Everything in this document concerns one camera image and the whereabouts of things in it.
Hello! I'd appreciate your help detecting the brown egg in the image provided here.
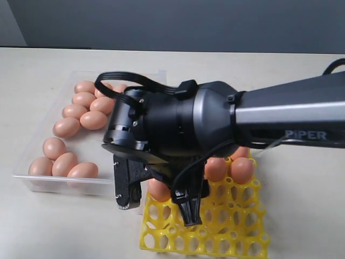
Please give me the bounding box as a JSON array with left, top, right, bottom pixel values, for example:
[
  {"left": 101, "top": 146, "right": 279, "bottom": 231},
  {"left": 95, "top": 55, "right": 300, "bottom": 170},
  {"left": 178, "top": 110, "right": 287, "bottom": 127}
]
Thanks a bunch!
[
  {"left": 112, "top": 84, "right": 127, "bottom": 93},
  {"left": 52, "top": 152, "right": 78, "bottom": 177},
  {"left": 230, "top": 147, "right": 250, "bottom": 161},
  {"left": 43, "top": 137, "right": 67, "bottom": 160},
  {"left": 74, "top": 80, "right": 95, "bottom": 94},
  {"left": 229, "top": 158, "right": 254, "bottom": 185},
  {"left": 89, "top": 97, "right": 115, "bottom": 115},
  {"left": 67, "top": 162, "right": 99, "bottom": 178},
  {"left": 94, "top": 82, "right": 114, "bottom": 98},
  {"left": 80, "top": 111, "right": 107, "bottom": 130},
  {"left": 204, "top": 158, "right": 227, "bottom": 182},
  {"left": 52, "top": 118, "right": 80, "bottom": 138},
  {"left": 72, "top": 92, "right": 96, "bottom": 109},
  {"left": 148, "top": 179, "right": 170, "bottom": 202},
  {"left": 28, "top": 156, "right": 53, "bottom": 176},
  {"left": 61, "top": 104, "right": 87, "bottom": 120}
]

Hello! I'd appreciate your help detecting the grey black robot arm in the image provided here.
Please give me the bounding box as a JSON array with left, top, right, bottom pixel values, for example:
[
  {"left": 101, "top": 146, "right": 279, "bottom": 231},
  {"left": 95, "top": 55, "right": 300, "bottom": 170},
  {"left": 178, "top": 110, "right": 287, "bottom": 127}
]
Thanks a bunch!
[{"left": 95, "top": 72, "right": 344, "bottom": 226}]

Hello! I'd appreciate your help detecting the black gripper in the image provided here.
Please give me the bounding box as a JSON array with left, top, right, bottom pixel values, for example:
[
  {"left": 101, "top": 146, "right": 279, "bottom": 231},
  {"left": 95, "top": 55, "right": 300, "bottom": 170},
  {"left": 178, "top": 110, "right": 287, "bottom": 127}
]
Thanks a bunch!
[{"left": 150, "top": 156, "right": 208, "bottom": 226}]

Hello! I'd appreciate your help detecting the clear plastic egg bin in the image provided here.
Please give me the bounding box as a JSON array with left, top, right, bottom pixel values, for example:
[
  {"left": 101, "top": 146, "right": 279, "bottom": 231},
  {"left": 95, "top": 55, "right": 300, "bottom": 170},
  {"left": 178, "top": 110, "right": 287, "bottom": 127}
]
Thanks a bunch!
[{"left": 11, "top": 69, "right": 167, "bottom": 215}]

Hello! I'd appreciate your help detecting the yellow plastic egg tray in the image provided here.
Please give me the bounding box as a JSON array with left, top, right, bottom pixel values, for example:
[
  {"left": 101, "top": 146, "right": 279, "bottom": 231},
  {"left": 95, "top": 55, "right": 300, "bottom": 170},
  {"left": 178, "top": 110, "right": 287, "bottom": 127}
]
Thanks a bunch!
[{"left": 140, "top": 157, "right": 270, "bottom": 258}]

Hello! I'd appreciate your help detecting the black cable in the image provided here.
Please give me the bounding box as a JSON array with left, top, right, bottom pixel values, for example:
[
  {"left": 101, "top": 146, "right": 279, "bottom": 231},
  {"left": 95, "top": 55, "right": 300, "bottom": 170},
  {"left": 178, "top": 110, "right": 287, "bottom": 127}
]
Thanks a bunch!
[{"left": 94, "top": 57, "right": 345, "bottom": 202}]

